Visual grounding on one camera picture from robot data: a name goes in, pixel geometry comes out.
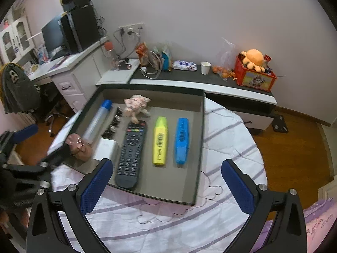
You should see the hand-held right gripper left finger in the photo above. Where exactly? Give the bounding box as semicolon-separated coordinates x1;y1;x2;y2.
26;158;114;253

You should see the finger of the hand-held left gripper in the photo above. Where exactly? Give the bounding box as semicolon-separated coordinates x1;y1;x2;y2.
12;124;39;144
37;143;73;170

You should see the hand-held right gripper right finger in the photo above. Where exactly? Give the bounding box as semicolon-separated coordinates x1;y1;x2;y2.
221;159;308;253

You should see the brown jar with lid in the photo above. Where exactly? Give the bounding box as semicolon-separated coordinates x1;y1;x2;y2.
64;134;94;161

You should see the white charger plug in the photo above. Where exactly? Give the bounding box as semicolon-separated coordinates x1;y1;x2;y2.
92;138;119;162

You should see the black remote control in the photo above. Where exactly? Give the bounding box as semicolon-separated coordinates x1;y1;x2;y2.
115;120;148;189

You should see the clear tube with blue cap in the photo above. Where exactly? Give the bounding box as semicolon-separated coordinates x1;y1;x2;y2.
82;99;113;144

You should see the black hair clip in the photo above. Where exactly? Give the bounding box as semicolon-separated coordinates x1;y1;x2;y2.
102;106;125;139

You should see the pink box with black rim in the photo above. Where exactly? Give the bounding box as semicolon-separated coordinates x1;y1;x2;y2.
47;84;206;205

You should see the blue highlighter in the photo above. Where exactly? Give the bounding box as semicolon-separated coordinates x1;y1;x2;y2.
175;118;190;164

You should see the yellow highlighter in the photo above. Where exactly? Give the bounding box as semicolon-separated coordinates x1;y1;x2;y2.
153;116;168;167

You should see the pink pig toy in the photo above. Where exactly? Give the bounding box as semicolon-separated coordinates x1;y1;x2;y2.
124;95;152;123

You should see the black office chair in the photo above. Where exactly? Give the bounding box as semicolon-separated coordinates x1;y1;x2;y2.
34;83;73;137

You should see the grey skull-print garment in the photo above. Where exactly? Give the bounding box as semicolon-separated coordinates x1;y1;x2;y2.
0;63;41;114

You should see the white desk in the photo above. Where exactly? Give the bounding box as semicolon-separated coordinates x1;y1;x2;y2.
28;37;110;111

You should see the blue and white package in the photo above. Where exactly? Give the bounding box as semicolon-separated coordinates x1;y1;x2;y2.
37;46;48;64

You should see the purple floral bedding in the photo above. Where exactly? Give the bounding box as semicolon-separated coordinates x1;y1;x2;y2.
263;198;337;253

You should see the white glass-door cabinet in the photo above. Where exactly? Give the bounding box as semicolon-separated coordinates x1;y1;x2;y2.
0;16;35;64

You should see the black monitor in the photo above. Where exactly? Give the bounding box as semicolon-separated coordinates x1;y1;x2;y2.
41;14;66;58

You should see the red toy box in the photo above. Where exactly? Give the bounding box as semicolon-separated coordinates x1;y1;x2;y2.
234;53;277;93

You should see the pile of small oranges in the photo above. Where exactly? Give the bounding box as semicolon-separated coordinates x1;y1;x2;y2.
213;65;239;82

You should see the black computer tower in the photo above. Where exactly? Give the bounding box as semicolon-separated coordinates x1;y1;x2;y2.
60;5;100;54

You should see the bottle with orange lid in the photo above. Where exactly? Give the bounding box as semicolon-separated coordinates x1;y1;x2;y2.
104;41;116;69

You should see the low white and black cabinet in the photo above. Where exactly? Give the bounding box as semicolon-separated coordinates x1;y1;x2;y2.
95;58;277;132

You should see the orange octopus plush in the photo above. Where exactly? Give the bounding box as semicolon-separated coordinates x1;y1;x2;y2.
242;49;266;71

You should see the clear plastic bag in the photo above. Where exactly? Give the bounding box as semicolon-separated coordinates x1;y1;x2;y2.
217;37;237;70

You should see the wet wipes pack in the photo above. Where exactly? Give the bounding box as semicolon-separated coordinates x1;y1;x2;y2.
172;60;198;71

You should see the orange snack bag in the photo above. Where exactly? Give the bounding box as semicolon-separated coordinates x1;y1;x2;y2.
135;42;150;66

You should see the clear snack pouch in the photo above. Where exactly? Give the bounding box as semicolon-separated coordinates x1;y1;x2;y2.
150;47;162;70

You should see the white charging cable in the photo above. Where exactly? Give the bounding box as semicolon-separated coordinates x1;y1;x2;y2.
139;53;164;80

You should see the black power cable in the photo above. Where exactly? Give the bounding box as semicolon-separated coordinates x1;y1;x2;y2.
113;29;143;61

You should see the white wall socket panel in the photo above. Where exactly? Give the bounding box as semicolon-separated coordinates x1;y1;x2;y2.
118;23;145;33

